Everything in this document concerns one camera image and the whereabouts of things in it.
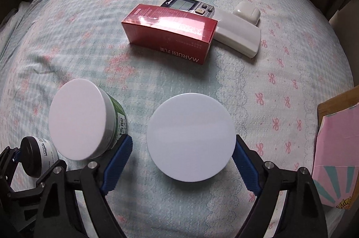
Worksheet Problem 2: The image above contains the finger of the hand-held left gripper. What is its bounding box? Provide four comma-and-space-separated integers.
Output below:
10, 181, 47, 201
0, 146, 26, 191

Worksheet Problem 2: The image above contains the pink cardboard box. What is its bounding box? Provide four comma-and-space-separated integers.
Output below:
312, 92, 359, 210

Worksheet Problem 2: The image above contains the white earbuds case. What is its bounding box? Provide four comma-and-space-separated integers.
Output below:
232, 1, 261, 26

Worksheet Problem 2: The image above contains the white round container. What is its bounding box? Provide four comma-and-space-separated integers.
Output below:
146, 93, 236, 182

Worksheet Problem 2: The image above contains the light blue checked bedsheet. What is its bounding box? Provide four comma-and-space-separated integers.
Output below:
0, 0, 354, 238

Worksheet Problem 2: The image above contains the white remote control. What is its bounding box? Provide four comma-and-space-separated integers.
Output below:
160, 0, 262, 58

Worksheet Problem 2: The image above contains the green jar with white lid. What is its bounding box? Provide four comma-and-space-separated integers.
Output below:
48, 79, 129, 160

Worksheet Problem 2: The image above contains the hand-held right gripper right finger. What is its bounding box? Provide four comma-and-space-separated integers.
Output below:
232, 135, 328, 238

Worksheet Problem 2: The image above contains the small jar with black lid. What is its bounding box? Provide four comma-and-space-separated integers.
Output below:
21, 136, 60, 178

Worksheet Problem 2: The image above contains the red cardboard box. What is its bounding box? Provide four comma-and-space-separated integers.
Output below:
121, 3, 219, 66

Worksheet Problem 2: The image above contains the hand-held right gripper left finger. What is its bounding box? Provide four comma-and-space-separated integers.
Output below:
33, 135, 133, 238

